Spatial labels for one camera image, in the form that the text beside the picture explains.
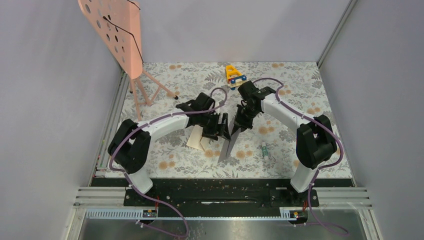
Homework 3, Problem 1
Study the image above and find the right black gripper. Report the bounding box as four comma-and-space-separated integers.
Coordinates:
231, 104, 260, 136

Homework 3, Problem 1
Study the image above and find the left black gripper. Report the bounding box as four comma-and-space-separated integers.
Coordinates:
199, 112, 231, 141

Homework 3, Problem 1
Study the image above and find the grey lavender envelope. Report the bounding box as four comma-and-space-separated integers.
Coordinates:
218, 118, 241, 163

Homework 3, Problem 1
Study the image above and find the beige lined letter paper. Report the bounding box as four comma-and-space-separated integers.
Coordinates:
186, 125, 211, 152

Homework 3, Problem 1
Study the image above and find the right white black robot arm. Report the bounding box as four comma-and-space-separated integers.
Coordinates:
230, 81, 338, 206

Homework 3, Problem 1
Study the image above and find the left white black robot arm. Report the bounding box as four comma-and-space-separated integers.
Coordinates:
107, 92, 231, 206

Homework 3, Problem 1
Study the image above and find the green white glue stick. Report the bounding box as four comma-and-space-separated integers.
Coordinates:
261, 142, 269, 161

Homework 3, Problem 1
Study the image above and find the floral patterned table mat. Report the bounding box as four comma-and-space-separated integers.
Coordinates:
104, 61, 354, 180

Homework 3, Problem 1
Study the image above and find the yellow blue toy car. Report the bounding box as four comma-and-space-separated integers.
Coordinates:
225, 65, 247, 90

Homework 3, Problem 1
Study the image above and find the pink perforated music stand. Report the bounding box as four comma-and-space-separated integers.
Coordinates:
77, 0, 179, 120

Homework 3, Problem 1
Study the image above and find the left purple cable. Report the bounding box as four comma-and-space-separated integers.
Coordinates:
108, 87, 229, 239

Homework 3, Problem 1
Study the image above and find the white slotted cable duct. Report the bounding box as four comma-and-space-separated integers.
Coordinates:
85, 207, 300, 221

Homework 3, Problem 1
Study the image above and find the black cord on stand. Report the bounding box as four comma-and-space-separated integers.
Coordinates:
102, 0, 145, 65

